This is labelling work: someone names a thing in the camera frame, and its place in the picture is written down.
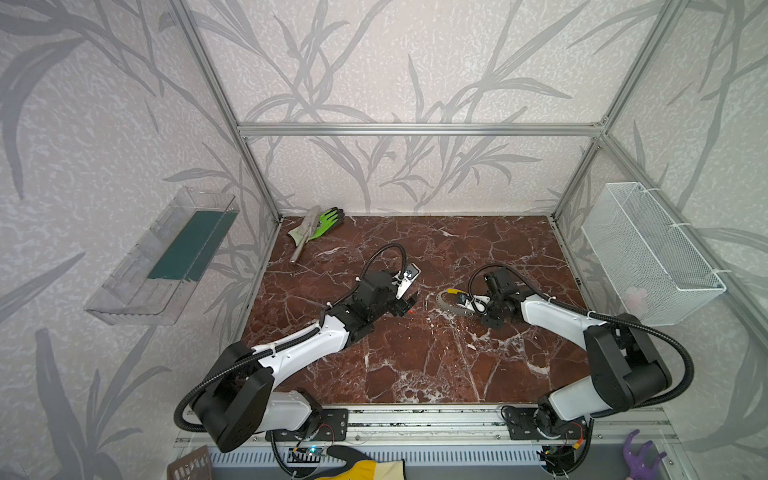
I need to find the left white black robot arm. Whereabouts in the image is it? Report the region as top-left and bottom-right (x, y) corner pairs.
(173, 242), (421, 452)

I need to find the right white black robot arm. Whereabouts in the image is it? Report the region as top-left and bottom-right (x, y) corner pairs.
(459, 263), (695, 439)

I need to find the purple hand-shaped object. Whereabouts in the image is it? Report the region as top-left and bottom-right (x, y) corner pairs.
(622, 429), (667, 480)

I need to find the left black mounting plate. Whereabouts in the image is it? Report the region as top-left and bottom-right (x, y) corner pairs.
(266, 408), (350, 443)

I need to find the clear plastic wall tray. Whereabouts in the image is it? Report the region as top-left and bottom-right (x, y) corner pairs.
(85, 187), (240, 326)

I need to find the grey work glove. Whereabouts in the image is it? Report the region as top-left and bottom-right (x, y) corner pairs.
(289, 205), (321, 264)

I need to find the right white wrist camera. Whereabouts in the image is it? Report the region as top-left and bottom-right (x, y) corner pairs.
(456, 291), (490, 311)

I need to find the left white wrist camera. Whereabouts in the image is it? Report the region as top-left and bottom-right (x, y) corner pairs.
(395, 263), (421, 299)

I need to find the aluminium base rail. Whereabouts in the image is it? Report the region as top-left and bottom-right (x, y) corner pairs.
(173, 403), (679, 469)

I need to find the black mounting plate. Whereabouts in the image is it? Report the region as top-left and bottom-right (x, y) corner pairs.
(501, 405), (587, 443)
(266, 408), (350, 443)

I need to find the brown perforated plastic piece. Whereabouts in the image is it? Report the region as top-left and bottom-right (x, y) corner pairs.
(166, 446), (214, 480)

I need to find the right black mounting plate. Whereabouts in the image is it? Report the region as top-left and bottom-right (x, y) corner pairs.
(501, 405), (587, 443)

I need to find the pink object in basket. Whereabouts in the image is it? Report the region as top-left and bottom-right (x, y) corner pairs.
(621, 287), (649, 318)

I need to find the yellow black glove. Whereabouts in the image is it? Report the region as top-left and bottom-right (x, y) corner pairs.
(309, 445), (406, 480)

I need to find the green black work glove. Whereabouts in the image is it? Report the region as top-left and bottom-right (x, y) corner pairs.
(308, 207), (345, 241)

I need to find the keyring with yellow tag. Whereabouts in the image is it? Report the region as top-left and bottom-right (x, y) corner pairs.
(437, 288), (478, 317)

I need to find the white wire mesh basket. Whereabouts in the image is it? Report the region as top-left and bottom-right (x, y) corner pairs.
(582, 182), (727, 327)

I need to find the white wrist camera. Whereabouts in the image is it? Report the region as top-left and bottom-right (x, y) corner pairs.
(395, 263), (421, 299)
(456, 291), (490, 311)

